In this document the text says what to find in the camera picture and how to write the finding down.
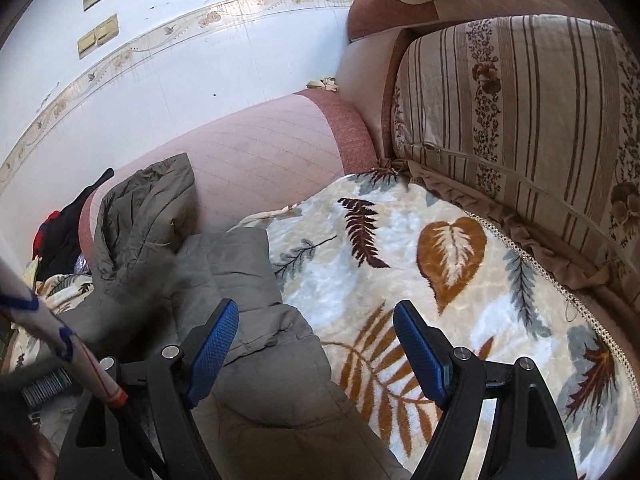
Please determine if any small cream cloth scrap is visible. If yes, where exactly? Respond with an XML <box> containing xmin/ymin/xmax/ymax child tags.
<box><xmin>306</xmin><ymin>75</ymin><xmax>341</xmax><ymax>93</ymax></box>

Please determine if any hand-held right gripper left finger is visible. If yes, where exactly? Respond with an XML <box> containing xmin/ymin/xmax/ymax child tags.
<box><xmin>55</xmin><ymin>298</ymin><xmax>241</xmax><ymax>480</ymax></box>

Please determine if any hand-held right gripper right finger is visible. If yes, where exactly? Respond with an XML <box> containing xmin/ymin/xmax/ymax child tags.
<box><xmin>393</xmin><ymin>300</ymin><xmax>577</xmax><ymax>480</ymax></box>

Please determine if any yellow patterned cloth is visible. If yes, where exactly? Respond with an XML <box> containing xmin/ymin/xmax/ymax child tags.
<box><xmin>21</xmin><ymin>257</ymin><xmax>47</xmax><ymax>291</ymax></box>

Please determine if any gold wall switch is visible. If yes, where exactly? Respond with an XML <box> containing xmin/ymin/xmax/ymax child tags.
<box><xmin>94</xmin><ymin>14</ymin><xmax>121</xmax><ymax>46</ymax></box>
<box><xmin>76</xmin><ymin>30</ymin><xmax>98</xmax><ymax>59</ymax></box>

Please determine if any brown ruffled seat cover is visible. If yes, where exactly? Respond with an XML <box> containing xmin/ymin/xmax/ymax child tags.
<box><xmin>380</xmin><ymin>157</ymin><xmax>640</xmax><ymax>321</ymax></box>

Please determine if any grey-green quilted jacket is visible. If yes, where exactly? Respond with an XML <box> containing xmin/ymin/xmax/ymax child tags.
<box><xmin>80</xmin><ymin>152</ymin><xmax>411</xmax><ymax>480</ymax></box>

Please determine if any grey ribbed metal part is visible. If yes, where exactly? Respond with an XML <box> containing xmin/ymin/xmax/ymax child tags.
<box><xmin>20</xmin><ymin>370</ymin><xmax>76</xmax><ymax>406</ymax></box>

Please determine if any black clothing pile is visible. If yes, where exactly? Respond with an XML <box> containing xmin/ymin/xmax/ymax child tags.
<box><xmin>32</xmin><ymin>167</ymin><xmax>116</xmax><ymax>278</ymax></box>

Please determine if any leaf printed blanket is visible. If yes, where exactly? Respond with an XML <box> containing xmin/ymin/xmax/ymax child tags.
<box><xmin>0</xmin><ymin>167</ymin><xmax>638</xmax><ymax>480</ymax></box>

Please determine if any striped floral cushion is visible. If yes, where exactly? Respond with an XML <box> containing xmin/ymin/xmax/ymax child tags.
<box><xmin>382</xmin><ymin>14</ymin><xmax>640</xmax><ymax>281</ymax></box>

